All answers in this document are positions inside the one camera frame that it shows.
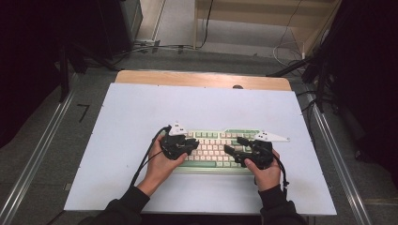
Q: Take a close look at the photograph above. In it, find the person's left hand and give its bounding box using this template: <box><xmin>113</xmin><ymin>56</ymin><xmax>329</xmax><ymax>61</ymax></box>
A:
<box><xmin>136</xmin><ymin>134</ymin><xmax>189</xmax><ymax>197</ymax></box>

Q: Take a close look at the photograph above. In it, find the black hanging cable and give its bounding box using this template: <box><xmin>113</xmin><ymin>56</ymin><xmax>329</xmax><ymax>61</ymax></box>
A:
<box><xmin>199</xmin><ymin>0</ymin><xmax>215</xmax><ymax>50</ymax></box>

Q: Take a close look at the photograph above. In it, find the person's right hand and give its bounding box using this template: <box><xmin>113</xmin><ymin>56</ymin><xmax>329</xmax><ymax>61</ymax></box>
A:
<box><xmin>243</xmin><ymin>149</ymin><xmax>282</xmax><ymax>192</ymax></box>

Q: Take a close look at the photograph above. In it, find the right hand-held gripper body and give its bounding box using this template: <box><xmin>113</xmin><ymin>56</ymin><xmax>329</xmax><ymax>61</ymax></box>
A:
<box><xmin>238</xmin><ymin>130</ymin><xmax>290</xmax><ymax>171</ymax></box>

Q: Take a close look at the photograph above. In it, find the black curtain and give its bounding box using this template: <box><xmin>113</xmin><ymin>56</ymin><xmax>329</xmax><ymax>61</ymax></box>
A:
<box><xmin>0</xmin><ymin>0</ymin><xmax>104</xmax><ymax>148</ymax></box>
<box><xmin>322</xmin><ymin>0</ymin><xmax>398</xmax><ymax>188</ymax></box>

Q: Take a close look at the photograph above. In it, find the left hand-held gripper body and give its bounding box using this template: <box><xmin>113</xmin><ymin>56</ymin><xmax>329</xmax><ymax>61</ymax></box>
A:
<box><xmin>160</xmin><ymin>121</ymin><xmax>195</xmax><ymax>161</ymax></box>

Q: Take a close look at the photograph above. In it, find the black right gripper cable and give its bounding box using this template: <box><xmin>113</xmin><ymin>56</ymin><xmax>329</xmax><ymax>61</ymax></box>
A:
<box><xmin>271</xmin><ymin>152</ymin><xmax>290</xmax><ymax>192</ymax></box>

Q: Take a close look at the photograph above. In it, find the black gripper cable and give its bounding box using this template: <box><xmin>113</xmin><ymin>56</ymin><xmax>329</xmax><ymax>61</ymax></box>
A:
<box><xmin>271</xmin><ymin>152</ymin><xmax>290</xmax><ymax>192</ymax></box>
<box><xmin>130</xmin><ymin>125</ymin><xmax>173</xmax><ymax>188</ymax></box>

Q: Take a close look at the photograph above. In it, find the light wooden shelf unit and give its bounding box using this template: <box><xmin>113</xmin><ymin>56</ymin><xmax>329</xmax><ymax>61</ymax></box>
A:
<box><xmin>192</xmin><ymin>0</ymin><xmax>342</xmax><ymax>59</ymax></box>

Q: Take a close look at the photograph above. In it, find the black metal stand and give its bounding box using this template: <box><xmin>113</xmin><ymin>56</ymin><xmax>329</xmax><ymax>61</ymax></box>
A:
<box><xmin>266</xmin><ymin>46</ymin><xmax>333</xmax><ymax>113</ymax></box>
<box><xmin>57</xmin><ymin>43</ymin><xmax>120</xmax><ymax>103</ymax></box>

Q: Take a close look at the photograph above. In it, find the white cable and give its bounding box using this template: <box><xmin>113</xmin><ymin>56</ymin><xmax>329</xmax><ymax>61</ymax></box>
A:
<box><xmin>272</xmin><ymin>39</ymin><xmax>306</xmax><ymax>68</ymax></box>

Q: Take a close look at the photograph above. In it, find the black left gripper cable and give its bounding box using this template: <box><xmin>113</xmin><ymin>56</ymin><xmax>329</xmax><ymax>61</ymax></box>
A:
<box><xmin>130</xmin><ymin>125</ymin><xmax>173</xmax><ymax>188</ymax></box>

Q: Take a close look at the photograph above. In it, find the black floor cable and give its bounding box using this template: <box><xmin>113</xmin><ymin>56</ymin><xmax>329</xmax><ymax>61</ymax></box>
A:
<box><xmin>112</xmin><ymin>42</ymin><xmax>195</xmax><ymax>59</ymax></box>

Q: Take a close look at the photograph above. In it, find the white table cover board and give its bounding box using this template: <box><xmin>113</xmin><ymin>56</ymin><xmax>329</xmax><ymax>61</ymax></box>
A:
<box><xmin>63</xmin><ymin>82</ymin><xmax>338</xmax><ymax>217</ymax></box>

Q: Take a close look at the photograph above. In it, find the green and pink keyboard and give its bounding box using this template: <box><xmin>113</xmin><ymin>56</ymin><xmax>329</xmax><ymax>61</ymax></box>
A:
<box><xmin>170</xmin><ymin>127</ymin><xmax>268</xmax><ymax>174</ymax></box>

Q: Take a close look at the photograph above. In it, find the metal floor rail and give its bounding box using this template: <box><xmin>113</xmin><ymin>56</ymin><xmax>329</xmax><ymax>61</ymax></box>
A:
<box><xmin>308</xmin><ymin>93</ymin><xmax>374</xmax><ymax>225</ymax></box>
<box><xmin>0</xmin><ymin>90</ymin><xmax>76</xmax><ymax>225</ymax></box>

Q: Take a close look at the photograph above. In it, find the dark cabinet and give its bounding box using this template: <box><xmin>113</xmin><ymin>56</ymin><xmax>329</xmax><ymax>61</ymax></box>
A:
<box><xmin>97</xmin><ymin>0</ymin><xmax>144</xmax><ymax>60</ymax></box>

